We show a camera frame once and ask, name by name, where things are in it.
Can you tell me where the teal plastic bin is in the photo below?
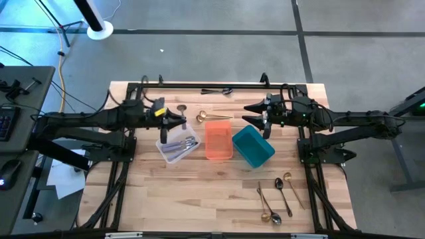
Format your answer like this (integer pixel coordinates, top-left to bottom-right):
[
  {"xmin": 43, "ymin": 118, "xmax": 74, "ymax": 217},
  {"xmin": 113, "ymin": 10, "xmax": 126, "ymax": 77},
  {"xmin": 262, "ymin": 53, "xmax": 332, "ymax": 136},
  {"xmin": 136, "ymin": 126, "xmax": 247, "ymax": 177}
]
[{"xmin": 231, "ymin": 124, "xmax": 276, "ymax": 169}]

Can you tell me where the dark grey desk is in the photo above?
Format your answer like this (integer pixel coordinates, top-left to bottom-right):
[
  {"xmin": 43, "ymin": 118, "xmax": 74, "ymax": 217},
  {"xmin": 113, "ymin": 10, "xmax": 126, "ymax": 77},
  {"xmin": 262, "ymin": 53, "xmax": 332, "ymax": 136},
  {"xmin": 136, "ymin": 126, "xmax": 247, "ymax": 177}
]
[
  {"xmin": 0, "ymin": 151, "xmax": 40, "ymax": 236},
  {"xmin": 0, "ymin": 65, "xmax": 56, "ymax": 153}
]

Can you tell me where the white round stand base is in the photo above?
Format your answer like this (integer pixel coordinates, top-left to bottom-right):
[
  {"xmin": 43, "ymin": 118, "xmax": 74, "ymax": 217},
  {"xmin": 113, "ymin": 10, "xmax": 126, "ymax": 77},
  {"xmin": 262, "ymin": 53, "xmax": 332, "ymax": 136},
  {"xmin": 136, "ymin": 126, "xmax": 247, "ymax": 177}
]
[{"xmin": 86, "ymin": 19, "xmax": 115, "ymax": 41}]

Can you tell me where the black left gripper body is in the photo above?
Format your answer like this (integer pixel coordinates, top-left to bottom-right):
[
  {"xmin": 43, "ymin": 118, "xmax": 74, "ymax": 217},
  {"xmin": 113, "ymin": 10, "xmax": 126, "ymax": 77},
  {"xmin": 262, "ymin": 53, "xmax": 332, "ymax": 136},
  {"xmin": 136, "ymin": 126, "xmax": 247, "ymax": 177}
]
[{"xmin": 145, "ymin": 109, "xmax": 163, "ymax": 131}]

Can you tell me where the white paper sheet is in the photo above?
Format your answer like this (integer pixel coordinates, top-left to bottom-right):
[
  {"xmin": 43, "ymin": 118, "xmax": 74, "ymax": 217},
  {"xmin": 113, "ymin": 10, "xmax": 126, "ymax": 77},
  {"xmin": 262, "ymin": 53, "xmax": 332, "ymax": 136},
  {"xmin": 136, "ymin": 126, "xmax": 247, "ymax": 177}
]
[{"xmin": 45, "ymin": 148, "xmax": 88, "ymax": 200}]

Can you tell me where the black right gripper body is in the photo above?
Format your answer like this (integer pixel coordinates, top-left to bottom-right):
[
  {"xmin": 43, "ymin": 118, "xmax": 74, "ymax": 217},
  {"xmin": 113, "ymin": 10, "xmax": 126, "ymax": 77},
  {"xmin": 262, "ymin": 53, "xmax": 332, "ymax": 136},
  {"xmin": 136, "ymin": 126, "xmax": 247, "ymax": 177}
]
[{"xmin": 270, "ymin": 96, "xmax": 290, "ymax": 129}]

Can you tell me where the silver aluminium bracket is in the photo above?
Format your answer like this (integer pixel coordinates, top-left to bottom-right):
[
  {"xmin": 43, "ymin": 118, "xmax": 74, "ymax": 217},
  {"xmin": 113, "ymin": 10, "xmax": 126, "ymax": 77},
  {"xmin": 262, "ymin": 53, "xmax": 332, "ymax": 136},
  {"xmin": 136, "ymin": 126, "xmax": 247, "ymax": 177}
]
[
  {"xmin": 290, "ymin": 233, "xmax": 329, "ymax": 239},
  {"xmin": 104, "ymin": 231, "xmax": 144, "ymax": 239}
]

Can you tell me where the clear plastic bin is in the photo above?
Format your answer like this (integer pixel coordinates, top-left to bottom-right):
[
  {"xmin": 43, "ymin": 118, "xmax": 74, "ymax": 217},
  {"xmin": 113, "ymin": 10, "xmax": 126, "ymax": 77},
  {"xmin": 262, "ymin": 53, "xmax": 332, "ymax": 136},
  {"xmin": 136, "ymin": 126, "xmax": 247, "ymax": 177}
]
[{"xmin": 155, "ymin": 123, "xmax": 202, "ymax": 165}]

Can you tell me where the black tripod stand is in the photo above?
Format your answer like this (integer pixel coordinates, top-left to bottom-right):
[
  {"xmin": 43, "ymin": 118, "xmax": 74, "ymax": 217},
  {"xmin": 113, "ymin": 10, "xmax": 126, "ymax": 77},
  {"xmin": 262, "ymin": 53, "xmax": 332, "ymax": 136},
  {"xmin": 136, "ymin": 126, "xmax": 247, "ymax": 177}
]
[{"xmin": 35, "ymin": 0, "xmax": 84, "ymax": 48}]

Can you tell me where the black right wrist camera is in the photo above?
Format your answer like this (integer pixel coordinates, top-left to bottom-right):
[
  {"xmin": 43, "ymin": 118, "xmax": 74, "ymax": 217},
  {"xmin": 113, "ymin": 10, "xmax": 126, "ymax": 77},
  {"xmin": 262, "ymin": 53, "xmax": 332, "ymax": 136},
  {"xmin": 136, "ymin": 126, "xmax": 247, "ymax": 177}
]
[{"xmin": 271, "ymin": 97, "xmax": 287, "ymax": 113}]

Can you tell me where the thin white cable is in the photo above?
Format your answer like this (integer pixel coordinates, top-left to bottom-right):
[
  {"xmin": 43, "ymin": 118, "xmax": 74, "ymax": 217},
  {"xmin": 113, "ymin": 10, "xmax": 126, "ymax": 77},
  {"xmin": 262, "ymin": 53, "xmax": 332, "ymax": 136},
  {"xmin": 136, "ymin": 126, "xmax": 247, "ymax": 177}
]
[{"xmin": 102, "ymin": 0, "xmax": 122, "ymax": 21}]

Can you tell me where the black clamp tool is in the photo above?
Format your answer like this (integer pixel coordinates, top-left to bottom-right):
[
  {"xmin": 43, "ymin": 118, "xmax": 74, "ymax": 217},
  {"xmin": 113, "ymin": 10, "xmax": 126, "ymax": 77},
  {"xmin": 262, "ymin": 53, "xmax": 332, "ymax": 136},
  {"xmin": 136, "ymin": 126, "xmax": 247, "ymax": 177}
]
[{"xmin": 0, "ymin": 76, "xmax": 43, "ymax": 101}]

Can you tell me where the black keyboard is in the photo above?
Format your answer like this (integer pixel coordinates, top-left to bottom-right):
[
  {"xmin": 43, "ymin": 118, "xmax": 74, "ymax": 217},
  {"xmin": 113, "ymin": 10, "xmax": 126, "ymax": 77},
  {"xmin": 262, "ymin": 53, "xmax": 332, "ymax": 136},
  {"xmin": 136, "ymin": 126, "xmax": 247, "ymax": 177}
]
[{"xmin": 0, "ymin": 106, "xmax": 21, "ymax": 143}]

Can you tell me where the black stand with green light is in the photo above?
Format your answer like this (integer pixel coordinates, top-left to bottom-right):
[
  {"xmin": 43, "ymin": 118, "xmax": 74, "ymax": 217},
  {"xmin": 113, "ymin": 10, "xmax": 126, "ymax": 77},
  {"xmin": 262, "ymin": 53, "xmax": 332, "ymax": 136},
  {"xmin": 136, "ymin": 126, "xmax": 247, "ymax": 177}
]
[{"xmin": 386, "ymin": 85, "xmax": 425, "ymax": 193}]

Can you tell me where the orange plastic bin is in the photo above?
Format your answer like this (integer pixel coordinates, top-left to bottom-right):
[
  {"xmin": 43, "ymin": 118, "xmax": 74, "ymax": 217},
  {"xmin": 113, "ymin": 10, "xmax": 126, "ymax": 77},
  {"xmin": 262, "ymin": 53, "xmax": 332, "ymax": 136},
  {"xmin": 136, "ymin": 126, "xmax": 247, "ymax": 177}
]
[{"xmin": 204, "ymin": 119, "xmax": 234, "ymax": 161}]

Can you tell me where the yellow extension cable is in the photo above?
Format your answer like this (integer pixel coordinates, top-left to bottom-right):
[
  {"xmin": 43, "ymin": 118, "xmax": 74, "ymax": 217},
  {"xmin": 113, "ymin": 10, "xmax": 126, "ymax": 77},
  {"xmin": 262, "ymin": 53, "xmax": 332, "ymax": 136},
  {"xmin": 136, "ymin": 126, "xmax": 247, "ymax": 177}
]
[{"xmin": 54, "ymin": 0, "xmax": 68, "ymax": 116}]

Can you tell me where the black pole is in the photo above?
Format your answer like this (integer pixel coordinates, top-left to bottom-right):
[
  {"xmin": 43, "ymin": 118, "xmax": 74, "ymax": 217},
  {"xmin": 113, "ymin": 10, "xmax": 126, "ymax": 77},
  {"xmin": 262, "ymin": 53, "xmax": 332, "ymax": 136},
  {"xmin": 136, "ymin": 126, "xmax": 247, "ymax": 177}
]
[{"xmin": 72, "ymin": 0, "xmax": 105, "ymax": 33}]

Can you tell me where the black computer mouse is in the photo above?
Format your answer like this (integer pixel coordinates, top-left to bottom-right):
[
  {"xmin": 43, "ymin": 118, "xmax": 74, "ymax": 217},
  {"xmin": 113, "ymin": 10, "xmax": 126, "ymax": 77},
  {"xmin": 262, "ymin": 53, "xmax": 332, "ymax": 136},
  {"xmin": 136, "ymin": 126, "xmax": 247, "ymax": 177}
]
[{"xmin": 0, "ymin": 159, "xmax": 22, "ymax": 191}]

